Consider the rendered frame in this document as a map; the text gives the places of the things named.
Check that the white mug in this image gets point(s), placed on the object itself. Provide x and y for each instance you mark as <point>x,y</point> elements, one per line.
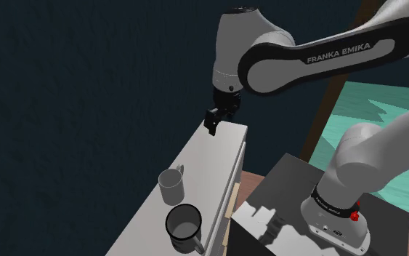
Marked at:
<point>171,186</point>

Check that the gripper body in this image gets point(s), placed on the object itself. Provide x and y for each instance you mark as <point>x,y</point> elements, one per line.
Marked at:
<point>227,99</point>

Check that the teal patterned rug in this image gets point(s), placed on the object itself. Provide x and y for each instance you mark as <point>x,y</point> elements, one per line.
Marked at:
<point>353,106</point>

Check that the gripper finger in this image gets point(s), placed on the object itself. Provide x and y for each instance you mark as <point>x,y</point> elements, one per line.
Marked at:
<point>210,122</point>
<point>231,112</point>

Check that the black mug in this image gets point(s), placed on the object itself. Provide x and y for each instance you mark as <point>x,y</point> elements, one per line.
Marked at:
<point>184,230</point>

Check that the white chest of drawers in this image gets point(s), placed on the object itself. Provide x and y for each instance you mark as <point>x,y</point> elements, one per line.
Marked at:
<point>204,159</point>

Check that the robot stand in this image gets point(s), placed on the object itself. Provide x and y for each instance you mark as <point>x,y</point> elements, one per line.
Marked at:
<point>283,184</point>

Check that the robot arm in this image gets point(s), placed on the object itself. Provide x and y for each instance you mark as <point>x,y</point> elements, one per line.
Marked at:
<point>271,71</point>

